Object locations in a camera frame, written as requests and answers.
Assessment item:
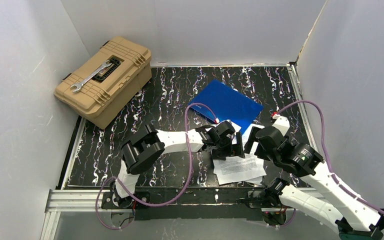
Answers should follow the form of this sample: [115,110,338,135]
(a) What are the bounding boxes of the white printed paper files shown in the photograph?
[212,121,268,186]

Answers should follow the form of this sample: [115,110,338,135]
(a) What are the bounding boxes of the blue plastic folder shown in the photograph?
[189,79,263,134]

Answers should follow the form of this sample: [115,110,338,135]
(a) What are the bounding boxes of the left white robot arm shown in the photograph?
[101,121,245,209]

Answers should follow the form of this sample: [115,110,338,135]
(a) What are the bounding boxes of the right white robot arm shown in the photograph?
[244,126,384,240]

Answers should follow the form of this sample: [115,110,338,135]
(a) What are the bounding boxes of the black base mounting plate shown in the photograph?
[99,187,293,225]

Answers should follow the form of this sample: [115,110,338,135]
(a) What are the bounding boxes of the tan plastic toolbox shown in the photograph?
[54,36,152,129]

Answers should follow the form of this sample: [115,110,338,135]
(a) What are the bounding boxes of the silver open-end wrench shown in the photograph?
[70,60,112,93]

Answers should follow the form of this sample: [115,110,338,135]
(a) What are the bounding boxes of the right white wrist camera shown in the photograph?
[271,112,290,136]

